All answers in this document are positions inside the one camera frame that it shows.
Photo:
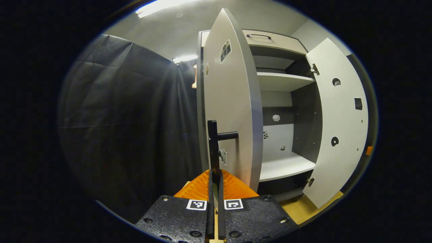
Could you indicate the white cabinet shelf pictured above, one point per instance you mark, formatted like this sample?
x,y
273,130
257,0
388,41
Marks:
x,y
280,82

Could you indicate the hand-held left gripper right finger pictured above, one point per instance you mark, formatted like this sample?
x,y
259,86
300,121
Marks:
x,y
221,219

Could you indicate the headphone sticker white cabinet door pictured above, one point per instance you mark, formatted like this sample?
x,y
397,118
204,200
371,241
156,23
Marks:
x,y
337,118

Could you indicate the white cabinet drawer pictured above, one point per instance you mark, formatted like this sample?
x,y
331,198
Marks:
x,y
283,42

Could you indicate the camera sticker white cabinet door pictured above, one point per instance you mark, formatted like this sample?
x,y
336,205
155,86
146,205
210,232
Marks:
x,y
233,101

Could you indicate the metal door hinge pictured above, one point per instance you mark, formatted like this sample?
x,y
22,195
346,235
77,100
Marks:
x,y
310,181
314,70

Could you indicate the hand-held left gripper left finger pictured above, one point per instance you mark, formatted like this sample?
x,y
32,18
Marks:
x,y
210,219

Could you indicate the ceiling light panel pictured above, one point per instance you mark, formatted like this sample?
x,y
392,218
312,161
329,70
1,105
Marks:
x,y
162,6

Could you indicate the white double-door shoe cabinet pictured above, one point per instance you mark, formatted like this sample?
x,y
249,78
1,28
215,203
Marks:
x,y
305,128

